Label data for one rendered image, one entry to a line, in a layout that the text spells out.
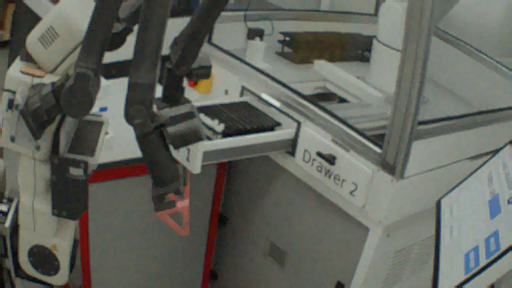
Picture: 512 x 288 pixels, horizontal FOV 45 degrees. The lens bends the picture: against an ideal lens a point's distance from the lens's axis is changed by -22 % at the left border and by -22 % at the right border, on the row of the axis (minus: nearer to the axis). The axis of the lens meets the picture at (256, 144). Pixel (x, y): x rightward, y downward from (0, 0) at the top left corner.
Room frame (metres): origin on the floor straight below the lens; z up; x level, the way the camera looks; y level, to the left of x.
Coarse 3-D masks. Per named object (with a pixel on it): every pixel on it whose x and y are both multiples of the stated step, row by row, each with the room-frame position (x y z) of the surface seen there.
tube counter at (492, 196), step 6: (492, 192) 1.38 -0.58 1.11; (498, 192) 1.35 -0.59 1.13; (486, 198) 1.38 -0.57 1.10; (492, 198) 1.35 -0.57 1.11; (498, 198) 1.33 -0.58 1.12; (492, 204) 1.32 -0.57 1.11; (498, 204) 1.30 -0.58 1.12; (492, 210) 1.29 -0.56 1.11; (498, 210) 1.27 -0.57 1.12; (492, 216) 1.27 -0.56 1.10; (498, 216) 1.24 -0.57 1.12; (492, 222) 1.24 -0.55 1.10; (498, 222) 1.22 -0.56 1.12
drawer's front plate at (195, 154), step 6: (198, 144) 1.81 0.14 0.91; (174, 150) 1.89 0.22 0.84; (180, 150) 1.87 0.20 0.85; (186, 150) 1.85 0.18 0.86; (192, 150) 1.83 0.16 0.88; (198, 150) 1.81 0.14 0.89; (174, 156) 1.89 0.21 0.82; (180, 156) 1.87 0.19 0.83; (186, 156) 1.85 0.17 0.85; (192, 156) 1.82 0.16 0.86; (198, 156) 1.81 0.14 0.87; (186, 162) 1.84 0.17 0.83; (192, 162) 1.82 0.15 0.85; (198, 162) 1.81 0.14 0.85; (192, 168) 1.82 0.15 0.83; (198, 168) 1.82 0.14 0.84
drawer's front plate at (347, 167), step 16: (304, 128) 1.99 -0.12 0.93; (304, 144) 1.98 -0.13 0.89; (320, 144) 1.93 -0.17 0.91; (320, 160) 1.92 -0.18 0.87; (336, 160) 1.88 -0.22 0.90; (352, 160) 1.83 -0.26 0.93; (320, 176) 1.91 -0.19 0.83; (336, 176) 1.87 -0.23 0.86; (352, 176) 1.82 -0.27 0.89; (368, 176) 1.78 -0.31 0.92
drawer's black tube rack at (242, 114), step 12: (204, 108) 2.07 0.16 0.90; (216, 108) 2.09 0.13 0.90; (228, 108) 2.10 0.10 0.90; (240, 108) 2.12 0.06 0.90; (252, 108) 2.14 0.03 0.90; (228, 120) 2.02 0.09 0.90; (240, 120) 2.03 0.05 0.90; (252, 120) 2.05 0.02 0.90; (264, 120) 2.06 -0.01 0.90; (276, 120) 2.08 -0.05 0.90; (228, 132) 1.94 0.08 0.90; (240, 132) 2.01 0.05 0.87; (252, 132) 2.03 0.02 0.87; (264, 132) 2.05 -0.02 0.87
